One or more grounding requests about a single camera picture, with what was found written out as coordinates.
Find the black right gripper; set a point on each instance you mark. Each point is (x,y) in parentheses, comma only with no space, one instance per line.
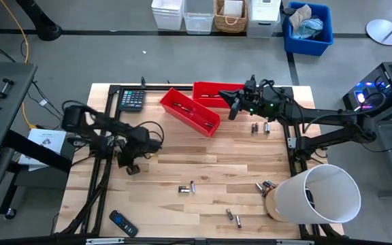
(264,102)

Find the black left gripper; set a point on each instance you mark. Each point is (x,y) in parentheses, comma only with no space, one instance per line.
(129,154)

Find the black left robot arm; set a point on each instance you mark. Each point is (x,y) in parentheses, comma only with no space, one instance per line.
(75,119)

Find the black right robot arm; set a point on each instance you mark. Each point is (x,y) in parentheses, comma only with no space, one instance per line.
(318,114)

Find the red plastic storage bin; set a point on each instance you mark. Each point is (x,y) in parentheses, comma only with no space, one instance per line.
(230,98)
(197,108)

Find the black remote control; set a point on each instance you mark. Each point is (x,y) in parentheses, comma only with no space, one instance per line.
(124,224)

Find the black desk calculator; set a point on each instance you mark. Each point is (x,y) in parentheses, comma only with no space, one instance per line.
(132,100)

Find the wicker basket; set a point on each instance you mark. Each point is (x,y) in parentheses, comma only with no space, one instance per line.
(220,20)

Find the clear plastic storage bin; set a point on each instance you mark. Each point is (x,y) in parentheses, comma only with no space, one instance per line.
(198,20)

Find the blue plastic tote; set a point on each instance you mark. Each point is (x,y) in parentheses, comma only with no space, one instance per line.
(305,47)

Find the white lidded container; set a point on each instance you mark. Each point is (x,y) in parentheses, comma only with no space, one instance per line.
(263,17)

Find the white paper booklet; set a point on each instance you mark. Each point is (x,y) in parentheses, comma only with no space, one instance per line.
(46,139)

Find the white sheet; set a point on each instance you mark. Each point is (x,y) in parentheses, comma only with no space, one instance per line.
(233,7)

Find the light blue cloth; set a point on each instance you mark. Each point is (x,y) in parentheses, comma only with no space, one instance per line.
(310,27)

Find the beige cloth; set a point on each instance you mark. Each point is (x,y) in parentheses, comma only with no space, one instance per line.
(299,15)

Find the white plastic storage bin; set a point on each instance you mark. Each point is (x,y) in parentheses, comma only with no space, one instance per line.
(167,15)

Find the round wooden lamp base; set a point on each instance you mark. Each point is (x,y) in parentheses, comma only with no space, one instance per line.
(270,207)

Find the white cylindrical lampshade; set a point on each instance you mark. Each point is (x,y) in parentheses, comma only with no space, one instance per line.
(291,200)

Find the black desk support leg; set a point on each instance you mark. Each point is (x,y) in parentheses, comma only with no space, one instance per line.
(11,190)

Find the grey desk with clamps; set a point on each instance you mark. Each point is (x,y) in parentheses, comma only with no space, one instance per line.
(15,122)

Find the black caster wheel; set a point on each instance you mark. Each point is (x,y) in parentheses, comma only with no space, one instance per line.
(10,213)

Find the round grey stand base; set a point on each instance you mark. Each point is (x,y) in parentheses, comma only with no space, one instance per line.
(383,32)

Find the black stand foot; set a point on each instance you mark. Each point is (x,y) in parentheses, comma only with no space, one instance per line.
(43,27)

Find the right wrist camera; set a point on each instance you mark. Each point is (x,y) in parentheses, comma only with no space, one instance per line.
(250,84)

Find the black aluminium rig frame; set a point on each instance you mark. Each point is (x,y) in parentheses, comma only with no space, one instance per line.
(162,87)

